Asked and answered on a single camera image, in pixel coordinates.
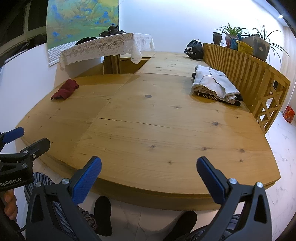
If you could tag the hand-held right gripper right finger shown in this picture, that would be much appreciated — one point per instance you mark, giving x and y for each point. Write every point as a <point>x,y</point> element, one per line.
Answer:
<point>211,180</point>

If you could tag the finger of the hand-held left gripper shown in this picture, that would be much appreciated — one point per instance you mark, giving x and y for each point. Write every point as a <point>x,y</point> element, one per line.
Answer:
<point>14,134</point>
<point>38,146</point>

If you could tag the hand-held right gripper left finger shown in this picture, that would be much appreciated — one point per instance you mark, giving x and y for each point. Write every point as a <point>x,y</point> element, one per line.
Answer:
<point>86,180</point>

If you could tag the maroon cloth garment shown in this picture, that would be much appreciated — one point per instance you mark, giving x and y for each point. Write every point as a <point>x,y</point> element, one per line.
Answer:
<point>66,89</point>

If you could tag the person's left hand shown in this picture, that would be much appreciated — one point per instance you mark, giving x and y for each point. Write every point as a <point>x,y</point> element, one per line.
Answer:
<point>10,204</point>

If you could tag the person's striped pants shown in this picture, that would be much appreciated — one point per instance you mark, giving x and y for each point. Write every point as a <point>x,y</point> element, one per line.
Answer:
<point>89,217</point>

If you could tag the person's left black shoe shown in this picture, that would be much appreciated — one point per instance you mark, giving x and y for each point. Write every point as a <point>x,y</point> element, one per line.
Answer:
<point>103,215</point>

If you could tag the black striped folded garment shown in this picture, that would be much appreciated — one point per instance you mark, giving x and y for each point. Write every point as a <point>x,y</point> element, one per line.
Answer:
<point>205,94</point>

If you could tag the white buttoned folded garment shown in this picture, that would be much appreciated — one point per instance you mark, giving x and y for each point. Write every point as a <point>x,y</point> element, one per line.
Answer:
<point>212,81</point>

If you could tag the red crate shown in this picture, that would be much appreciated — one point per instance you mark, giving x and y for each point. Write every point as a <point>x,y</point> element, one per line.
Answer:
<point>288,114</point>

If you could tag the wooden slatted railing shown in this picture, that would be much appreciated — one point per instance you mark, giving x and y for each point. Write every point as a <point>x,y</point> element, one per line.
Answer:
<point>242,69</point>

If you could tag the dark cloth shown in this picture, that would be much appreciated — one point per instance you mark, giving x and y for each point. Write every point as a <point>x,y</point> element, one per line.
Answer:
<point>85,40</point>

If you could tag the dark tea tray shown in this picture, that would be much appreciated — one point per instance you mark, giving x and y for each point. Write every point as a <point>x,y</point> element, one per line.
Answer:
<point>111,34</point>

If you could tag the yellow box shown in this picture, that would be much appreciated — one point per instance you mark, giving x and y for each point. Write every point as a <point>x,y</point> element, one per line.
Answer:
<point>245,47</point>

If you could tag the dark teapot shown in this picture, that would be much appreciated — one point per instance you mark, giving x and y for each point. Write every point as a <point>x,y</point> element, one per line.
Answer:
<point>113,27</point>

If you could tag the grey box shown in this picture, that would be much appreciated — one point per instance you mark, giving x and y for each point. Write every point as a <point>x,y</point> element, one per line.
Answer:
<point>259,46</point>

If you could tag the dark ceramic vase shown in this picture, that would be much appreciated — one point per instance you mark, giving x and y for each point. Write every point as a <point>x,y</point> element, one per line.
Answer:
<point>217,38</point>

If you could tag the potted plant in reddish pot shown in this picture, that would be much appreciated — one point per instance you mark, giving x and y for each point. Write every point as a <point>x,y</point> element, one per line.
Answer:
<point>231,31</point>

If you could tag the long-leaved potted plant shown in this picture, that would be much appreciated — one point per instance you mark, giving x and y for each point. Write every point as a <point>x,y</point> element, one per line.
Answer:
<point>269,38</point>

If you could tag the dark window frame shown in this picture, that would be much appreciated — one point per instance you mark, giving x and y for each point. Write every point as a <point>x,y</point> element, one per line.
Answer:
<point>13,27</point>

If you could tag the landscape wall painting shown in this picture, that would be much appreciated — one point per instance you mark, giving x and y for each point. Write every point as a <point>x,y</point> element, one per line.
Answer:
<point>81,18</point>

